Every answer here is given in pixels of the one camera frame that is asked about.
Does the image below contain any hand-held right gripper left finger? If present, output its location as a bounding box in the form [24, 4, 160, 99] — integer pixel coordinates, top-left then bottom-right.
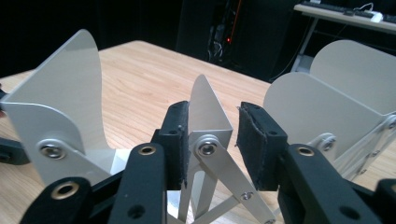
[108, 100, 191, 224]

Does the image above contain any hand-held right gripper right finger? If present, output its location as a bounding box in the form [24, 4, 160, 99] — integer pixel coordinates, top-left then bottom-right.
[235, 101, 384, 224]

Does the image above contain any expandable grey metal bookend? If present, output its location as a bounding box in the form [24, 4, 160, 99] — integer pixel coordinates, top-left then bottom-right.
[0, 28, 396, 224]

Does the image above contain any white metal stand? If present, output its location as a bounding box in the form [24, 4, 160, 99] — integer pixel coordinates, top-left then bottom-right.
[290, 0, 396, 74]

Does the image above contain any black equipment rack red light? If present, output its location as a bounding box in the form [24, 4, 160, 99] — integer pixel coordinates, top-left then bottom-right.
[206, 0, 244, 63]

